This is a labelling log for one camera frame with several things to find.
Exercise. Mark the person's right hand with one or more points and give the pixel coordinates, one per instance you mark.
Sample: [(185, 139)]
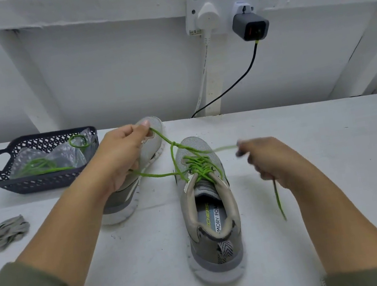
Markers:
[(277, 159)]

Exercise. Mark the person's left hand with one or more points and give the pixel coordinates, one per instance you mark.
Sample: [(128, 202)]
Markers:
[(119, 155)]

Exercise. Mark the gray sneaker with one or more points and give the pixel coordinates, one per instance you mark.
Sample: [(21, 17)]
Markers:
[(123, 201), (217, 254)]

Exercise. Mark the clear plastic bag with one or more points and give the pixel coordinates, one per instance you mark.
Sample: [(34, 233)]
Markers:
[(62, 157)]

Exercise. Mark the green shoelace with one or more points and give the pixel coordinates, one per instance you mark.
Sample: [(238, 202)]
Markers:
[(195, 163), (39, 166)]

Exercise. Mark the beige shoelace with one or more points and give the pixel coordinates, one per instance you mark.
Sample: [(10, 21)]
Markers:
[(3, 233)]

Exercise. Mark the person's right forearm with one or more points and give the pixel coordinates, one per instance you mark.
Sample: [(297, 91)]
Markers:
[(360, 235)]

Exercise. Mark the person's left forearm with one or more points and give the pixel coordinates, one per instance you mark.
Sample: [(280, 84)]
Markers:
[(39, 279)]

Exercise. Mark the dark plastic lattice basket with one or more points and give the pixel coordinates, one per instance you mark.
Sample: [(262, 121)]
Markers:
[(3, 186)]

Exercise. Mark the gray charger adapter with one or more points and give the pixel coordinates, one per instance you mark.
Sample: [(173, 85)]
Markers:
[(250, 25)]

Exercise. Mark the white plug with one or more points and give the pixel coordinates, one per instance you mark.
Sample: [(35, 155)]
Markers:
[(208, 16)]

